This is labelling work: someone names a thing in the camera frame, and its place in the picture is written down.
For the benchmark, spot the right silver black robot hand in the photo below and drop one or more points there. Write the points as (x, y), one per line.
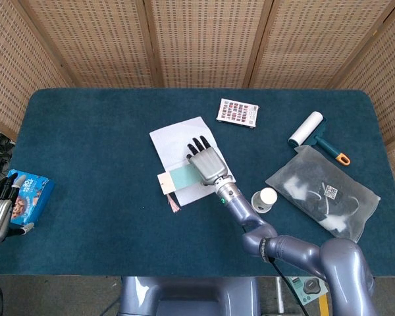
(209, 166)

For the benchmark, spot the teal cream bookmark pink tassel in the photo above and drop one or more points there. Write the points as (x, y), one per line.
(181, 176)

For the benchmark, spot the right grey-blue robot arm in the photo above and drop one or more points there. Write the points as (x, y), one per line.
(293, 250)

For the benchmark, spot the white paper sheet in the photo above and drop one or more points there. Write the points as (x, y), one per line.
(174, 141)

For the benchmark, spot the blue printed snack box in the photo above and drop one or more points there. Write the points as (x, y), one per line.
(36, 194)

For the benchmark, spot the small box with colourful print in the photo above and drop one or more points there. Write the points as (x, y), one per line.
(237, 112)

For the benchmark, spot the stacked floral paper cups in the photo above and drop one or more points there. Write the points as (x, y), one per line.
(266, 197)

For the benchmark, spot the teal felt table cloth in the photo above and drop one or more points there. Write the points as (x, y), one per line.
(102, 214)

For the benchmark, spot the translucent bag with dark contents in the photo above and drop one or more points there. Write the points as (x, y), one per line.
(322, 197)

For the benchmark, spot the woven wooden folding screen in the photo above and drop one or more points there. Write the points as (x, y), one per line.
(200, 39)

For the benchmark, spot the grey-blue robot torso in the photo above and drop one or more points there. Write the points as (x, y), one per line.
(191, 296)

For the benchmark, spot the metal table leg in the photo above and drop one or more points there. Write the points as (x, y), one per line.
(279, 294)

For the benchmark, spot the pale green product box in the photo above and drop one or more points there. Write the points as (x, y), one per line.
(307, 288)

